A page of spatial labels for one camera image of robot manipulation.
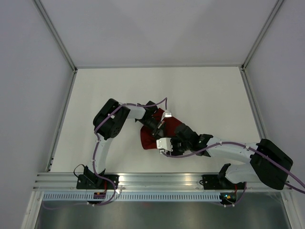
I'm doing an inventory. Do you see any dark red cloth napkin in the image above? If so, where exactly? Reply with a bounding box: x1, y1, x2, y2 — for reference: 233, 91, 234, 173
139, 108, 183, 150

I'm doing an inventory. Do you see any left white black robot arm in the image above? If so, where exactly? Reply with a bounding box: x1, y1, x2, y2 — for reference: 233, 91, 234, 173
77, 98, 167, 189

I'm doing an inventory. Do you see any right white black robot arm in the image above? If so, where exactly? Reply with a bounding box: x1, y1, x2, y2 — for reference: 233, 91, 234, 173
170, 124, 293, 190

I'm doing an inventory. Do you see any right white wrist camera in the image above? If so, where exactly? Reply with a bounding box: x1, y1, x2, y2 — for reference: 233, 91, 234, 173
156, 137, 173, 154

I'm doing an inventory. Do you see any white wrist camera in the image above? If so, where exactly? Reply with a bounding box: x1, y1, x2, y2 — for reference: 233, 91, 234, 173
156, 137, 173, 154
161, 110, 172, 121

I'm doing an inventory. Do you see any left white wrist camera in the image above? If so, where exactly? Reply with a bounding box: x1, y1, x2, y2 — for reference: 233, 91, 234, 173
161, 110, 172, 121

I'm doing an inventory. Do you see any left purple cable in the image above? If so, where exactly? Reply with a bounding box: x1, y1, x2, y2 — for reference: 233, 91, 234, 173
42, 96, 168, 210

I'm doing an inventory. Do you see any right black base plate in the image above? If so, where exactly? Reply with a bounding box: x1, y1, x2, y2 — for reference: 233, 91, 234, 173
199, 174, 245, 190

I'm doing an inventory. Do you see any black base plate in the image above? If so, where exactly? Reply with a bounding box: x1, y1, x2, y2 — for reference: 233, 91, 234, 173
76, 174, 119, 190
199, 174, 245, 190

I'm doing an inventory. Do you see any right aluminium side rail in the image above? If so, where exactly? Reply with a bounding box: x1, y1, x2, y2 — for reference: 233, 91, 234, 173
239, 66, 272, 141

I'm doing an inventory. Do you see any aluminium side rail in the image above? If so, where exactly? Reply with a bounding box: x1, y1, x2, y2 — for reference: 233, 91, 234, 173
239, 66, 272, 141
44, 69, 78, 172

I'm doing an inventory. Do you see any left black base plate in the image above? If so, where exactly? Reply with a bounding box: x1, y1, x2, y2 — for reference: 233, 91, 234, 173
76, 174, 119, 190

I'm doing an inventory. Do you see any left aluminium side rail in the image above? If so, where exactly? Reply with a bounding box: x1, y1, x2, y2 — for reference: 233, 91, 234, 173
44, 69, 78, 172

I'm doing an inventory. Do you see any front aluminium rail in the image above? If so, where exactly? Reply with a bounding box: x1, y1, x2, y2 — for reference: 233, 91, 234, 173
33, 172, 293, 192

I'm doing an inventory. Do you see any white slotted cable duct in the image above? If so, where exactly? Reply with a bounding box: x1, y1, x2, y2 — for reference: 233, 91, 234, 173
43, 191, 221, 202

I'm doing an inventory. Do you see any left aluminium frame post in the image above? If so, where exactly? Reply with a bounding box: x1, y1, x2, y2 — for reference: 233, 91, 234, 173
32, 0, 77, 73

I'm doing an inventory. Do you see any aluminium frame post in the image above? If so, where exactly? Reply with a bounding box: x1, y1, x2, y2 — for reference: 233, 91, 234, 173
240, 0, 285, 71
32, 0, 77, 73

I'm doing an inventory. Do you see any right aluminium frame post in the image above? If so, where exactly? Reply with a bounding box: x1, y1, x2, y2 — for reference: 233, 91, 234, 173
240, 0, 285, 71

